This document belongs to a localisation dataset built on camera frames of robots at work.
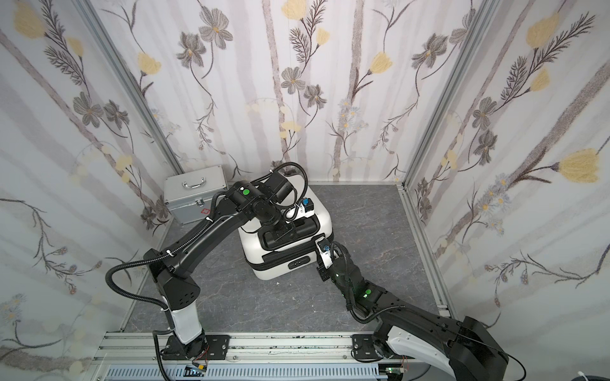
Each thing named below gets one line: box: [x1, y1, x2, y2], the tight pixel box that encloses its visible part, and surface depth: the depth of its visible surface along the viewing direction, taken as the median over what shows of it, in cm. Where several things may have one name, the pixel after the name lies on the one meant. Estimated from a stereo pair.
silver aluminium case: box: [163, 165, 228, 225], surface depth 100 cm
